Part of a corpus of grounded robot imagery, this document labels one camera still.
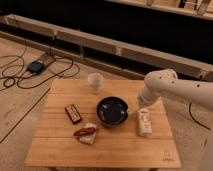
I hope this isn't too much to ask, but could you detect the blue power adapter box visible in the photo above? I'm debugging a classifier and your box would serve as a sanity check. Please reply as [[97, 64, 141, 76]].
[[27, 61, 45, 74]]

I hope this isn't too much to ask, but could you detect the translucent plastic cup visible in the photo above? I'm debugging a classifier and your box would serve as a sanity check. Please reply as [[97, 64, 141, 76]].
[[87, 73, 103, 94]]

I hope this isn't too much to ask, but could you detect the wooden table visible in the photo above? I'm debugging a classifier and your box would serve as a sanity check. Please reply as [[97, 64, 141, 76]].
[[25, 79, 181, 168]]

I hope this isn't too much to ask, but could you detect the dark ceramic bowl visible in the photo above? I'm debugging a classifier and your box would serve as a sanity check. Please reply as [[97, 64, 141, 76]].
[[96, 96, 128, 126]]

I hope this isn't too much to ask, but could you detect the dark rectangular snack box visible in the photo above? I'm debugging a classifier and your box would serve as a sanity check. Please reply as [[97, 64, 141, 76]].
[[65, 104, 82, 124]]

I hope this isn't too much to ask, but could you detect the red sausage on bread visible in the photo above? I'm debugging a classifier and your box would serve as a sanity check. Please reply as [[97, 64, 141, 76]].
[[74, 123, 97, 145]]

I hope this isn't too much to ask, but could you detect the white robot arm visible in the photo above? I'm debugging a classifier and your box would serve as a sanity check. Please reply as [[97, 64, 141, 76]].
[[138, 69, 213, 171]]

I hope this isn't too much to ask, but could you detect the black floor cable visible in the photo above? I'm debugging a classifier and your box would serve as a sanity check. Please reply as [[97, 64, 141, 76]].
[[0, 39, 81, 90]]

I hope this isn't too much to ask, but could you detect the long wooden rail frame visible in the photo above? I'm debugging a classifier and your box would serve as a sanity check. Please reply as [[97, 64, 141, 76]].
[[0, 15, 213, 81]]

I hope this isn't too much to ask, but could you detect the white plastic bottle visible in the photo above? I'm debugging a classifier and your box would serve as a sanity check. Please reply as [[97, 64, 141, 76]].
[[138, 108, 152, 136]]

